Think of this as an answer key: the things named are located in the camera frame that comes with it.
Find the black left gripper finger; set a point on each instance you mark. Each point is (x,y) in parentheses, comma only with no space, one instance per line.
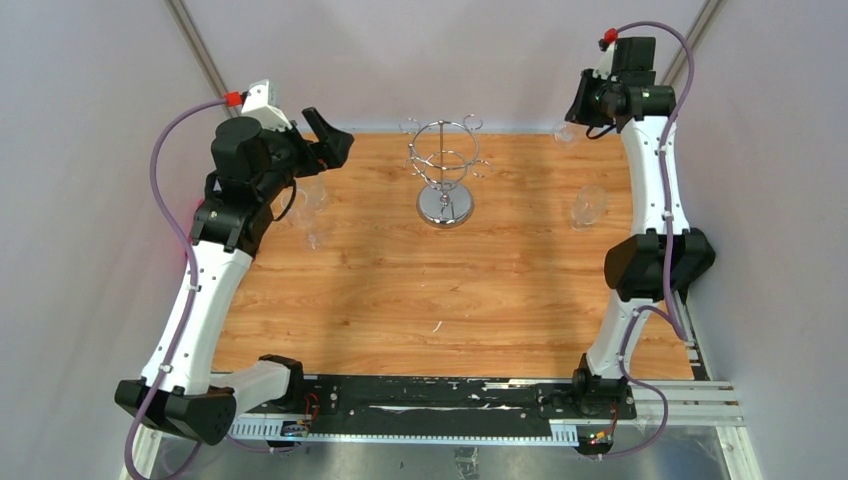
(320,127)
(336,147)

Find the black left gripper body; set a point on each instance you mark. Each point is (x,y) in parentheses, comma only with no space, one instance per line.
(291,154)

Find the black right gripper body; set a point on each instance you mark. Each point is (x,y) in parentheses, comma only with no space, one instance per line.
(601,100)

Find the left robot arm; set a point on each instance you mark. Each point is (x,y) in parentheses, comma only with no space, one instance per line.
(176,392)

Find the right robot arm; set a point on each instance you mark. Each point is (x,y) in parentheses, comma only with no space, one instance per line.
(664,253)

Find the chrome wine glass rack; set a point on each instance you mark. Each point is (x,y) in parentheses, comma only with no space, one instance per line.
(444,202)

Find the pink cloth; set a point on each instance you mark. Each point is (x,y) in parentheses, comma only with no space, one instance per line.
(188,227)

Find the black cloth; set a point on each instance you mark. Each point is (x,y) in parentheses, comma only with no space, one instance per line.
(702,253)

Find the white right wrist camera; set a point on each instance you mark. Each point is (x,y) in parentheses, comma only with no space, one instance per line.
(603,69)

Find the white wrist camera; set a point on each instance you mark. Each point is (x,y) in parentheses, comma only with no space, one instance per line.
(603,69)
(261,103)

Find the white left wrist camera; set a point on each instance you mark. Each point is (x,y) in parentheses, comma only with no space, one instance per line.
(261,103)

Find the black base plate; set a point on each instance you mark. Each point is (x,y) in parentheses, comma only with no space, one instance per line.
(448,407)

